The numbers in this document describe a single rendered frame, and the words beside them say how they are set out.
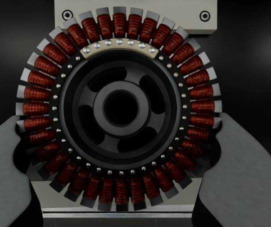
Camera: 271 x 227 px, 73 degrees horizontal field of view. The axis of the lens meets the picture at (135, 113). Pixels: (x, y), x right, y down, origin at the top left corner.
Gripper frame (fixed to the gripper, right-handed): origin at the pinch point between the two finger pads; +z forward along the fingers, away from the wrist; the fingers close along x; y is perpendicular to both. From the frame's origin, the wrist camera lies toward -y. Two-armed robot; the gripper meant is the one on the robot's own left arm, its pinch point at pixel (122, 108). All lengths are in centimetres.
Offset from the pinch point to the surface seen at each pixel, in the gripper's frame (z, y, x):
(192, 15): 8.5, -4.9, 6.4
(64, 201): 2.1, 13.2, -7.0
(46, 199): 2.3, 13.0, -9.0
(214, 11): 8.7, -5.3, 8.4
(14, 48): 8.3, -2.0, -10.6
